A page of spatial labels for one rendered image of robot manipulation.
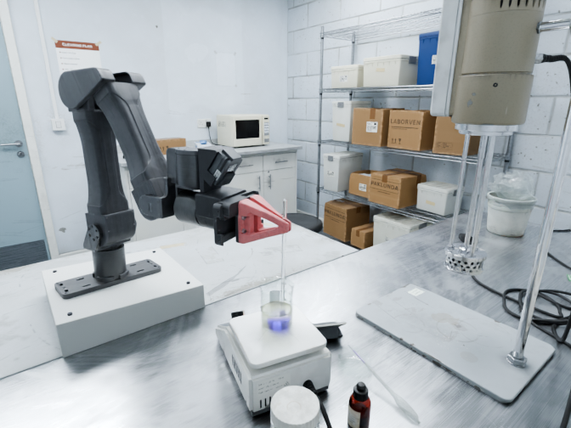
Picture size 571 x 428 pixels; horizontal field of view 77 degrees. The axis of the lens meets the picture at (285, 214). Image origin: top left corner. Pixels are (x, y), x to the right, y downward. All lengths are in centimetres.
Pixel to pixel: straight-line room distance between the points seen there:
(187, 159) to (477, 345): 59
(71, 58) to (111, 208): 272
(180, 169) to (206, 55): 322
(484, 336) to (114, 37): 329
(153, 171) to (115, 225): 17
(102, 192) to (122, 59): 280
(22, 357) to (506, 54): 90
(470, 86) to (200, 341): 62
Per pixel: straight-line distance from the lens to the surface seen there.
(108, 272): 83
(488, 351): 76
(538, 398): 71
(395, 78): 278
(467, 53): 64
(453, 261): 69
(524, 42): 63
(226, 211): 52
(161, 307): 78
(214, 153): 55
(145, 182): 65
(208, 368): 66
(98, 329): 76
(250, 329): 59
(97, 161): 77
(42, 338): 85
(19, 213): 347
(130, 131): 68
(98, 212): 78
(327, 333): 70
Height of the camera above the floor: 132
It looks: 17 degrees down
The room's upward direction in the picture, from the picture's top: straight up
